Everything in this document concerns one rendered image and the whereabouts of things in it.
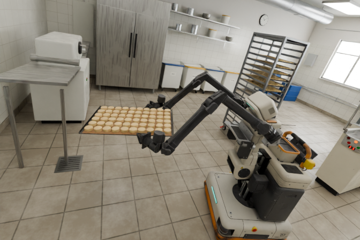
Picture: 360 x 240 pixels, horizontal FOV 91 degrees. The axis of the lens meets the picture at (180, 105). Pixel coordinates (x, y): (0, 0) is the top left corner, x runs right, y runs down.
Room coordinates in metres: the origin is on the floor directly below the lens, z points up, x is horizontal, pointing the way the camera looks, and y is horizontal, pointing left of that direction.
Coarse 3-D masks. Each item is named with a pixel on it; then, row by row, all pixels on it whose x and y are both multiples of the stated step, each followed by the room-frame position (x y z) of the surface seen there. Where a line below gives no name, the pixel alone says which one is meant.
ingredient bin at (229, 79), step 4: (220, 68) 5.63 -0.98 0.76; (224, 68) 5.72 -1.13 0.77; (228, 68) 5.89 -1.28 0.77; (224, 72) 5.37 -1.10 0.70; (228, 72) 5.24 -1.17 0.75; (232, 72) 5.30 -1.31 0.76; (236, 72) 5.53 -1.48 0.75; (224, 76) 5.32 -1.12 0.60; (228, 76) 5.29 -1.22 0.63; (232, 76) 5.35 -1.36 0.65; (236, 76) 5.40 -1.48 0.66; (224, 80) 5.27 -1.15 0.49; (228, 80) 5.31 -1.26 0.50; (232, 80) 5.36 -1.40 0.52; (236, 80) 5.42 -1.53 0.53; (224, 84) 5.27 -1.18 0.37; (228, 84) 5.32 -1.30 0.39; (232, 84) 5.38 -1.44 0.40; (228, 88) 5.34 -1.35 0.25; (232, 88) 5.40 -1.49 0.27; (232, 92) 5.43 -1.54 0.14
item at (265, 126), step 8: (216, 96) 0.97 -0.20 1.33; (224, 96) 0.97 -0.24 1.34; (208, 104) 0.94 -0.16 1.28; (224, 104) 0.98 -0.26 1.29; (232, 104) 0.99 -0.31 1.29; (240, 112) 1.00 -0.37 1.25; (248, 112) 1.02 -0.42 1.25; (248, 120) 1.02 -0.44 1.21; (256, 120) 1.03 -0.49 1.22; (264, 128) 1.01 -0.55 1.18
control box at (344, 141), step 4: (348, 136) 2.11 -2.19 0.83; (344, 140) 2.11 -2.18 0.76; (348, 140) 2.09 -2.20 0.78; (352, 140) 2.06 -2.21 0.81; (356, 140) 2.03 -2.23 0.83; (344, 144) 2.09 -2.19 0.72; (348, 144) 2.07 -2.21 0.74; (352, 144) 2.04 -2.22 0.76; (356, 144) 2.01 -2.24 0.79; (356, 148) 1.99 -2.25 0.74
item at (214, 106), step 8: (216, 104) 0.93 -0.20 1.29; (200, 112) 0.94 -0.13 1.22; (208, 112) 0.92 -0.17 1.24; (192, 120) 0.92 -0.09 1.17; (200, 120) 0.93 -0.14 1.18; (184, 128) 0.91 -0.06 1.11; (192, 128) 0.92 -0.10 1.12; (176, 136) 0.89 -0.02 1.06; (184, 136) 0.90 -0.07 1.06; (168, 144) 0.86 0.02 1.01; (176, 144) 0.88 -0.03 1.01
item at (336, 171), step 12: (336, 144) 2.18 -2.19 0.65; (336, 156) 2.11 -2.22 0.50; (348, 156) 2.03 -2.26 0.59; (324, 168) 2.14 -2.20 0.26; (336, 168) 2.05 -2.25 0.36; (348, 168) 1.96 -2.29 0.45; (324, 180) 2.08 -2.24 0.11; (336, 180) 1.98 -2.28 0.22; (348, 180) 1.91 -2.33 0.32; (336, 192) 1.94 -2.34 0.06
